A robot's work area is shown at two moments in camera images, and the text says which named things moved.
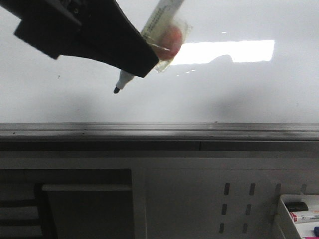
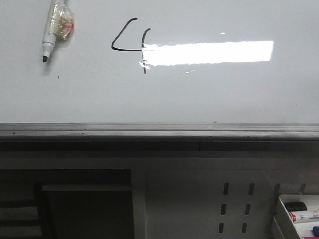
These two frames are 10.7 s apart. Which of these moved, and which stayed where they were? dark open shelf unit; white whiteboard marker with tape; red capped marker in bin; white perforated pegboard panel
Moved: white whiteboard marker with tape
Stayed: white perforated pegboard panel; dark open shelf unit; red capped marker in bin
